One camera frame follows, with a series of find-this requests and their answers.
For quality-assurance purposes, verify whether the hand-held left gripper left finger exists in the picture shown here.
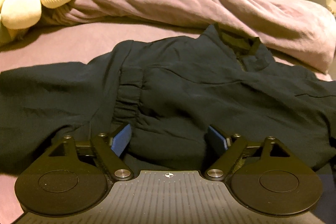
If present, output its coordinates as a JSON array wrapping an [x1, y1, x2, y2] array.
[[48, 123, 134, 181]]

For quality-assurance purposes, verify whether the purple bed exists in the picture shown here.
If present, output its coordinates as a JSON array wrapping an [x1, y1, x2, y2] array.
[[0, 0, 336, 224]]

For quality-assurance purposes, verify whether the purple duvet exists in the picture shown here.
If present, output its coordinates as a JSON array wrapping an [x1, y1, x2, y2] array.
[[42, 0, 336, 75]]

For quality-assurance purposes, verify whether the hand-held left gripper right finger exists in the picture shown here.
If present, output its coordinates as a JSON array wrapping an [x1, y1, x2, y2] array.
[[206, 125, 290, 181]]

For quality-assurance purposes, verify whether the dark navy jacket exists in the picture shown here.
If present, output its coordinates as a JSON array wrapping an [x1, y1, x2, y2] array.
[[0, 22, 336, 178]]

